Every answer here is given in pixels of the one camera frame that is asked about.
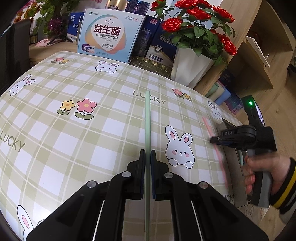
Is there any pink chopstick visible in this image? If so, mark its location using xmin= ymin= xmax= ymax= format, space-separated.
xmin=202 ymin=116 xmax=229 ymax=188

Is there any green chopstick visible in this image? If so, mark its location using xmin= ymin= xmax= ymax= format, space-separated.
xmin=144 ymin=90 xmax=151 ymax=241

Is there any striped sleeve forearm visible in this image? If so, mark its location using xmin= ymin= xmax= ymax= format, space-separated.
xmin=269 ymin=158 xmax=296 ymax=224

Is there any right hand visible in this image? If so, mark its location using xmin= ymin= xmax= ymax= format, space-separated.
xmin=242 ymin=152 xmax=290 ymax=195

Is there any metal utensil tray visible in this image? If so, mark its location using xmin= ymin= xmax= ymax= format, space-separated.
xmin=217 ymin=118 xmax=249 ymax=208

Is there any purple box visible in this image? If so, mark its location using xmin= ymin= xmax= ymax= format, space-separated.
xmin=225 ymin=93 xmax=243 ymax=114

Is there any blue cup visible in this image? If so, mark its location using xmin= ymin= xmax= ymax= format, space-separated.
xmin=215 ymin=89 xmax=231 ymax=105

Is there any beige cup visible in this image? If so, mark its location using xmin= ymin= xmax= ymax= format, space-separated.
xmin=209 ymin=86 xmax=225 ymax=101

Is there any green cup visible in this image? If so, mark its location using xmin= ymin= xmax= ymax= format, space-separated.
xmin=205 ymin=83 xmax=219 ymax=97

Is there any wooden shelf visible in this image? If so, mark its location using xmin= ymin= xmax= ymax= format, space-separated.
xmin=193 ymin=0 xmax=296 ymax=100

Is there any checkered bunny tablecloth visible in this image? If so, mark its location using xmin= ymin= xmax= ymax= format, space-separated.
xmin=1 ymin=51 xmax=268 ymax=240

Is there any white flower vase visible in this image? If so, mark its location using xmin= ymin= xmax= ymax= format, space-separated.
xmin=171 ymin=48 xmax=214 ymax=88

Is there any gold round tin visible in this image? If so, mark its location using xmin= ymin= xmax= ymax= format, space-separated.
xmin=128 ymin=56 xmax=171 ymax=79

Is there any red rose bouquet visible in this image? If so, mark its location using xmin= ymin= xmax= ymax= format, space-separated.
xmin=151 ymin=0 xmax=237 ymax=66

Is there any dark blue box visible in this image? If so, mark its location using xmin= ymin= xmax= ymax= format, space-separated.
xmin=132 ymin=16 xmax=177 ymax=67

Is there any light blue probiotics box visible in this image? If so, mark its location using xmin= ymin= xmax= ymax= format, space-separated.
xmin=77 ymin=9 xmax=145 ymax=63

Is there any pink flower plant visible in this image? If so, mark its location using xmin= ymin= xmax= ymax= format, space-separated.
xmin=13 ymin=0 xmax=79 ymax=47

